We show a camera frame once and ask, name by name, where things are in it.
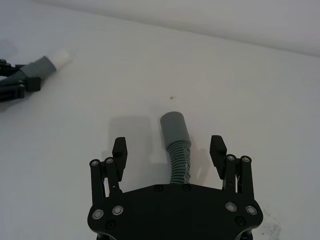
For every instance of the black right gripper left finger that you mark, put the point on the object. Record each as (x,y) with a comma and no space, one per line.
(100,180)

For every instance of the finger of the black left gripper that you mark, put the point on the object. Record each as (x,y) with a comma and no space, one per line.
(11,68)
(32,84)

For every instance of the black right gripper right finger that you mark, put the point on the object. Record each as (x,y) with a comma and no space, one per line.
(246,177)

